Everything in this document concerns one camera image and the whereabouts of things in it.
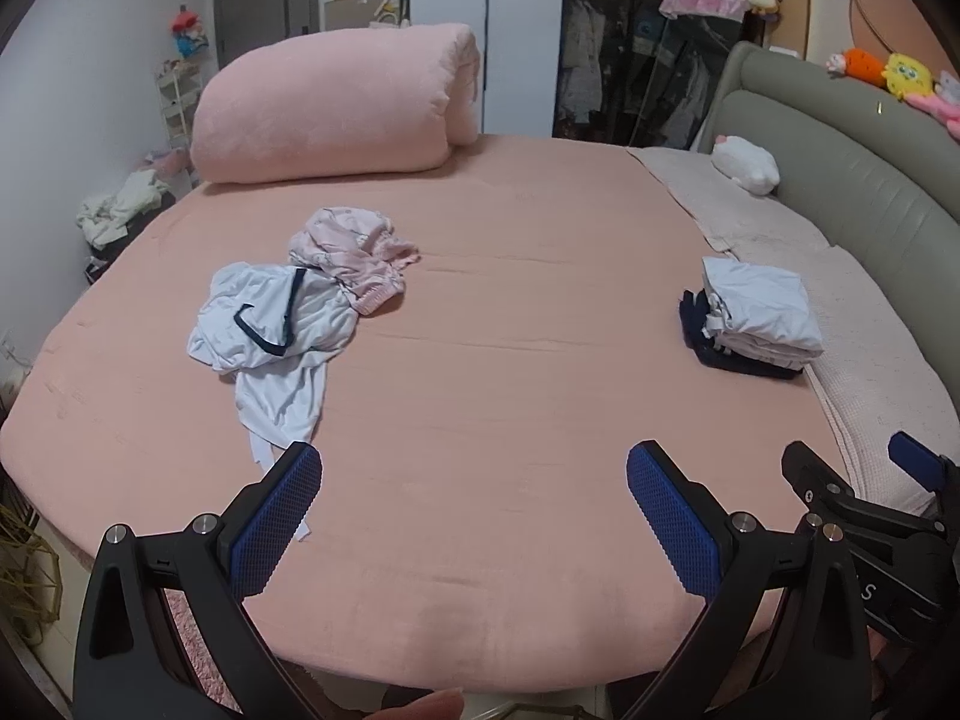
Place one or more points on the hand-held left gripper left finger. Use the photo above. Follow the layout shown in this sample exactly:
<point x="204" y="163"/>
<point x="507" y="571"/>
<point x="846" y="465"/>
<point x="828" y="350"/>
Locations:
<point x="277" y="517"/>

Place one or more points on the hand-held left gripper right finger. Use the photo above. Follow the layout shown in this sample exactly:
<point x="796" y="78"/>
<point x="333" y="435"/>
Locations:
<point x="675" y="517"/>

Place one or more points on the red and blue plush toy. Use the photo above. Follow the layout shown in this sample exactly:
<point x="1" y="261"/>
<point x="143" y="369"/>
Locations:
<point x="189" y="34"/>

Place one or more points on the glass-door wardrobe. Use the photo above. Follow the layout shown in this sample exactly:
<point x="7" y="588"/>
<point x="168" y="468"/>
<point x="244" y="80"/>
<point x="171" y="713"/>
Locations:
<point x="630" y="60"/>

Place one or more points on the pink crumpled garment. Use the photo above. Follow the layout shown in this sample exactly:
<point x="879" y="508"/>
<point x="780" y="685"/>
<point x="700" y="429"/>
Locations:
<point x="352" y="255"/>

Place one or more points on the pink fluffy pajamas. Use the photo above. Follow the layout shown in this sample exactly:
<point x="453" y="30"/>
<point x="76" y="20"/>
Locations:
<point x="191" y="637"/>

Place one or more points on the white plush toy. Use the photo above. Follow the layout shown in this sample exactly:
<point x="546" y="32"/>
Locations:
<point x="746" y="165"/>

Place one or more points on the white shelf rack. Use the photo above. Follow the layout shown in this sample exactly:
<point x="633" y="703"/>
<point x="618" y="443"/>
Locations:
<point x="178" y="112"/>

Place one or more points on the beige pillow blanket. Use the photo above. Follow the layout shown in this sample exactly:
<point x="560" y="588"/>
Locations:
<point x="862" y="315"/>

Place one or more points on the white navy-trimmed t-shirt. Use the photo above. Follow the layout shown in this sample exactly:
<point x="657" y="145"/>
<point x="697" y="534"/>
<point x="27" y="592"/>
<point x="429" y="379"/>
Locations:
<point x="255" y="315"/>

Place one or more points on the person's left hand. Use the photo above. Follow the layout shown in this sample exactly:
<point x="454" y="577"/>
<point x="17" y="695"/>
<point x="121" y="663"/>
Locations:
<point x="420" y="709"/>

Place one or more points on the yellow square plush toy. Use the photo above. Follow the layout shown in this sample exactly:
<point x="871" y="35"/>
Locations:
<point x="909" y="76"/>

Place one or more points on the stack of folded clothes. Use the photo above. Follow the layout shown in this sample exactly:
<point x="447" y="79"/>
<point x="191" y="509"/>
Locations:
<point x="757" y="315"/>

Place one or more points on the orange carrot plush toy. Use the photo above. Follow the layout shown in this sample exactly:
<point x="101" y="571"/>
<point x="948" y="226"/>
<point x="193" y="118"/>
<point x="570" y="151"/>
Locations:
<point x="862" y="67"/>

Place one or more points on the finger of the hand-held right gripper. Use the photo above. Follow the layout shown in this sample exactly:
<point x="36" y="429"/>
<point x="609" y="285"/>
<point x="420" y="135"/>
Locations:
<point x="810" y="476"/>
<point x="919" y="461"/>

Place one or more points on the white wardrobe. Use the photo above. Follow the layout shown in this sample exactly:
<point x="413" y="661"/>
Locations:
<point x="487" y="30"/>

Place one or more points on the beige cabinet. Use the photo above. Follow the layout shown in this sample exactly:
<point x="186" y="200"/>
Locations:
<point x="360" y="15"/>

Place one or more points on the grey-green padded headboard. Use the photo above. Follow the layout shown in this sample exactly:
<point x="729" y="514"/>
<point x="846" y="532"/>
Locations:
<point x="840" y="150"/>

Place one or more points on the pile of crumpled clothes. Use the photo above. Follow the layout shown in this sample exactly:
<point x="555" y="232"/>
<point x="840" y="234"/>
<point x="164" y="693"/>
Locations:
<point x="124" y="206"/>

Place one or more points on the pink rolled quilt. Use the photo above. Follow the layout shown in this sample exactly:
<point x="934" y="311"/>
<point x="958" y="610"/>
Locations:
<point x="330" y="105"/>

